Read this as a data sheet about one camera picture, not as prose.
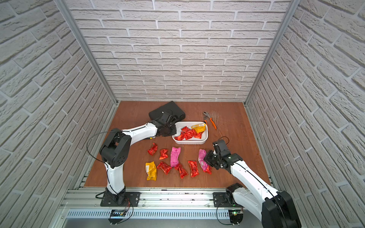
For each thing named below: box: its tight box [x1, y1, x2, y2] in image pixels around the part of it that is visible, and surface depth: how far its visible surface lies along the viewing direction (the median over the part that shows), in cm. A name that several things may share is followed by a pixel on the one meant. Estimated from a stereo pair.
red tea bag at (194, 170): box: [187, 160, 200, 178], surface depth 85 cm
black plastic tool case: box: [148, 100, 186, 122], surface depth 116 cm
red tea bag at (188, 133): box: [181, 125, 198, 141], surface depth 98 cm
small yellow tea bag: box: [191, 123, 206, 133], surface depth 98 cm
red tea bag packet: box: [156, 161, 173, 175], surface depth 84 cm
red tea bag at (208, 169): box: [202, 164, 213, 175], surface depth 85 cm
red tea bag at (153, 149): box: [147, 142, 159, 156], surface depth 91 cm
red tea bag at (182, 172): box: [174, 162, 189, 180], surface depth 82 cm
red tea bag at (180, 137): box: [174, 133, 186, 141], surface depth 97 cm
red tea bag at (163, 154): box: [159, 148, 169, 161], surface depth 89 cm
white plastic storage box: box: [172, 121, 209, 145], surface depth 99 cm
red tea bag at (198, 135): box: [193, 131, 204, 139], surface depth 99 cm
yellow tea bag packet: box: [145, 161, 157, 181], surface depth 81 cm
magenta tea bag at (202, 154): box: [198, 148, 208, 171], surface depth 85 cm
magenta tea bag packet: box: [170, 146, 182, 168], surface depth 87 cm
